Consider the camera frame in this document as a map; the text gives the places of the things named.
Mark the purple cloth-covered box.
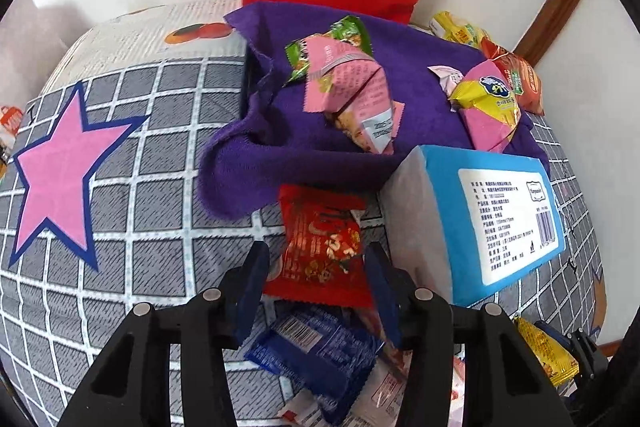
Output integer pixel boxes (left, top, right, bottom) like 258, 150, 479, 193
197, 2, 551, 220

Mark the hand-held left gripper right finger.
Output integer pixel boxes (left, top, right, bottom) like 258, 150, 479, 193
364, 241, 571, 427

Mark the yellow triangular snack packet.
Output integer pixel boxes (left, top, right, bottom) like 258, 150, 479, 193
514, 316, 580, 388

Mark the yellow chip bag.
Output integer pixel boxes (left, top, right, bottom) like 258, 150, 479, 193
429, 11, 493, 48

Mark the white fruit print sheet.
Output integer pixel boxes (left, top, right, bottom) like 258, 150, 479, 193
42, 0, 248, 95

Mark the orange chip bag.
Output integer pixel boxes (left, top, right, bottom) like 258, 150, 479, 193
480, 38, 546, 116

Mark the pink and yellow snack packet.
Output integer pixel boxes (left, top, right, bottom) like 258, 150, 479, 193
446, 59, 523, 154

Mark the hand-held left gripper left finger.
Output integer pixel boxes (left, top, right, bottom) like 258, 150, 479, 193
60, 241, 271, 427

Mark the green snack packet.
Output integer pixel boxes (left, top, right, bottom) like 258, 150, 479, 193
284, 16, 376, 88

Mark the pale pink snack packet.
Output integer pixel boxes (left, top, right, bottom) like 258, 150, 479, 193
427, 64, 473, 100

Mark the dark blue snack packet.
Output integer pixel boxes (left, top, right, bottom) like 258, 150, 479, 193
244, 304, 386, 425

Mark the blue tissue pack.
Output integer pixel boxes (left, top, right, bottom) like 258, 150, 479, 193
382, 144, 568, 308

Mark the grey checked bed sheet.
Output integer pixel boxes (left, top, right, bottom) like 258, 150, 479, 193
0, 57, 608, 427

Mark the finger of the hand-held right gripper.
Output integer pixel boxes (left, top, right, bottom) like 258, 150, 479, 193
532, 319, 611, 383

